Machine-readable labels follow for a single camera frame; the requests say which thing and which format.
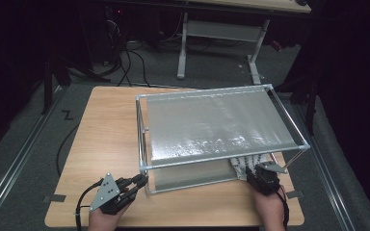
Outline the metal floor rail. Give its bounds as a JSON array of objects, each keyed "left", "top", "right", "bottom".
[
  {"left": 293, "top": 102, "right": 356, "bottom": 231},
  {"left": 0, "top": 86, "right": 66, "bottom": 231}
]

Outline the black metal stand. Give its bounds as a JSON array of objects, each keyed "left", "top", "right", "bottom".
[
  {"left": 263, "top": 73, "right": 319, "bottom": 136},
  {"left": 41, "top": 54, "right": 110, "bottom": 116}
]

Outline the bundle of black cables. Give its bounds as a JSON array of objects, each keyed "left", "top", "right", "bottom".
[{"left": 102, "top": 6, "right": 152, "bottom": 89}]

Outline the black floor cable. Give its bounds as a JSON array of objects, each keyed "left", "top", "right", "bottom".
[{"left": 55, "top": 123, "right": 80, "bottom": 177}]

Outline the desk with white legs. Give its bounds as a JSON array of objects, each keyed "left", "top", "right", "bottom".
[{"left": 176, "top": 0, "right": 312, "bottom": 88}]

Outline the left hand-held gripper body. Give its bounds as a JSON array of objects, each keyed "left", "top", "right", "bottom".
[{"left": 89, "top": 172, "right": 136, "bottom": 216}]

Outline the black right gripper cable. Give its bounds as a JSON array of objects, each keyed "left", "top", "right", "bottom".
[{"left": 277, "top": 186, "right": 291, "bottom": 230}]

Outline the grey two-tier metal rack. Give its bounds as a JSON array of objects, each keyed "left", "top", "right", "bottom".
[{"left": 135, "top": 84, "right": 311, "bottom": 195}]

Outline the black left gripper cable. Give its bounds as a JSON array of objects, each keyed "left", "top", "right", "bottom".
[{"left": 74, "top": 177, "right": 105, "bottom": 231}]

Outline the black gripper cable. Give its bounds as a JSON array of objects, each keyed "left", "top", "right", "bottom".
[
  {"left": 74, "top": 177, "right": 105, "bottom": 231},
  {"left": 277, "top": 186, "right": 291, "bottom": 230}
]

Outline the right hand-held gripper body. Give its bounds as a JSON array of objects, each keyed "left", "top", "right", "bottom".
[{"left": 245, "top": 161, "right": 289, "bottom": 196}]

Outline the grey tape piece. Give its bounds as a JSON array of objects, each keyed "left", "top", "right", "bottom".
[
  {"left": 285, "top": 190, "right": 305, "bottom": 200},
  {"left": 42, "top": 192, "right": 66, "bottom": 204}
]

